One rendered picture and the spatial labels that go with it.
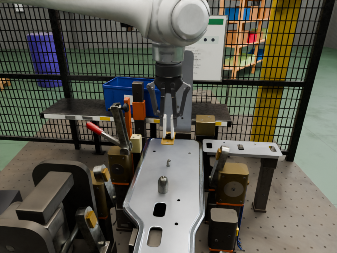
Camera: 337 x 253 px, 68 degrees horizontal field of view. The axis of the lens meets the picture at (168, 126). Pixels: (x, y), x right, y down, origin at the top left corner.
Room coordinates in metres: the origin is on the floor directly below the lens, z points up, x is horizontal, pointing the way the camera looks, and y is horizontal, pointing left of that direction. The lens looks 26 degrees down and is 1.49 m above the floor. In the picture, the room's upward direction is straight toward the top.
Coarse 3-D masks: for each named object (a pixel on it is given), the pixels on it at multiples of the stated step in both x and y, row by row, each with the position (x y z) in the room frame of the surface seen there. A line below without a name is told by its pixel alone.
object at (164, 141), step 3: (168, 132) 0.75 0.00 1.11; (174, 132) 0.75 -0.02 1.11; (168, 135) 0.71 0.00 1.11; (174, 135) 0.72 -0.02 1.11; (162, 138) 0.70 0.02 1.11; (165, 138) 0.70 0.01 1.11; (168, 138) 0.70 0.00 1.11; (174, 138) 0.70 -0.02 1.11; (162, 141) 0.68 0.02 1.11; (165, 141) 0.68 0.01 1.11; (168, 141) 0.68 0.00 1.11; (171, 141) 0.68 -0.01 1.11; (162, 144) 0.67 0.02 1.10; (165, 144) 0.67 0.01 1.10; (168, 144) 0.67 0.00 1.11; (171, 144) 0.67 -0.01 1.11
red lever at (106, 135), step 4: (88, 124) 0.72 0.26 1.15; (92, 124) 0.73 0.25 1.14; (88, 128) 0.72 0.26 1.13; (92, 128) 0.72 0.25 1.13; (96, 128) 0.72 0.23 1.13; (100, 128) 0.73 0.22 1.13; (96, 132) 0.72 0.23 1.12; (100, 132) 0.72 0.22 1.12; (104, 132) 0.73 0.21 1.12; (104, 136) 0.72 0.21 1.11; (108, 136) 0.72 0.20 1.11; (112, 136) 0.73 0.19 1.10; (112, 140) 0.72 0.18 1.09; (116, 140) 0.72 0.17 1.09; (116, 144) 0.72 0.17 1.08; (128, 148) 0.71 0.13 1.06
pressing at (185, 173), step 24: (192, 144) 0.85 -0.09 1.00; (144, 168) 0.69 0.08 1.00; (168, 168) 0.69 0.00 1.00; (192, 168) 0.69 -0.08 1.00; (144, 192) 0.57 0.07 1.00; (168, 192) 0.57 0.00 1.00; (192, 192) 0.57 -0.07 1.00; (144, 216) 0.48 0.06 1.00; (168, 216) 0.48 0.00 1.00; (192, 216) 0.48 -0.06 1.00; (144, 240) 0.40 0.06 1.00; (168, 240) 0.40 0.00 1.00; (192, 240) 0.41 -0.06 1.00
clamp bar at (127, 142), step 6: (108, 108) 0.72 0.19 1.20; (114, 108) 0.70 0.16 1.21; (120, 108) 0.71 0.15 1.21; (126, 108) 0.71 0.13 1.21; (114, 114) 0.70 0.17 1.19; (120, 114) 0.73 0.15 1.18; (114, 120) 0.70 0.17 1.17; (120, 120) 0.70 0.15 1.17; (120, 126) 0.70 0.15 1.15; (120, 132) 0.70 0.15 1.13; (126, 132) 0.73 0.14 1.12; (120, 138) 0.70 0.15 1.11; (126, 138) 0.73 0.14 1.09; (120, 144) 0.70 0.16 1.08; (126, 144) 0.70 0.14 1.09
